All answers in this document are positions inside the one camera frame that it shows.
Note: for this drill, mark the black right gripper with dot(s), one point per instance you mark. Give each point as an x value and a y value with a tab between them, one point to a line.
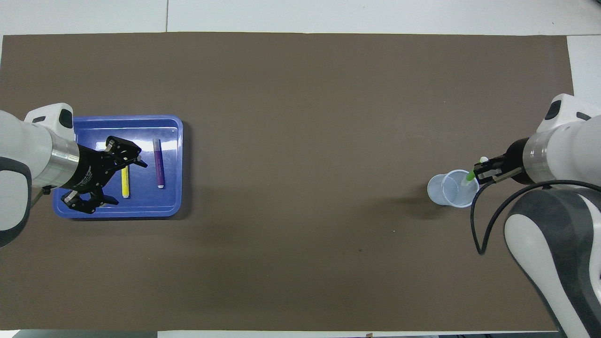
515	157

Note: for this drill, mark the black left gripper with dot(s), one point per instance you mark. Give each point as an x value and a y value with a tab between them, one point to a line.
91	169

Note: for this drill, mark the yellow pen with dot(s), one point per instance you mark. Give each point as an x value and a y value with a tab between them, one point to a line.
125	188

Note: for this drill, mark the green pen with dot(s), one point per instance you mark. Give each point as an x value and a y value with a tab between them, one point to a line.
468	178

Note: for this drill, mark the purple pen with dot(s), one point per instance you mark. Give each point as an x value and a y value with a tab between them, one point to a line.
159	169

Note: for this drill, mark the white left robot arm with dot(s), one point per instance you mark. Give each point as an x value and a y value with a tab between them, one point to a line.
23	141

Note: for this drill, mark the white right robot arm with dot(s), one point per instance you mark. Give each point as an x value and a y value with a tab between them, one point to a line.
563	155

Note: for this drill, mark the blue plastic tray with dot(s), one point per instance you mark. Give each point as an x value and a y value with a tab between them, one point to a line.
155	202

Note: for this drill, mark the clear plastic cup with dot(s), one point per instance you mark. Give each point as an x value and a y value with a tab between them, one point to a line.
439	192

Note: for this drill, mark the brown table mat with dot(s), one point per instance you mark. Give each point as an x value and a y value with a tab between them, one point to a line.
300	94

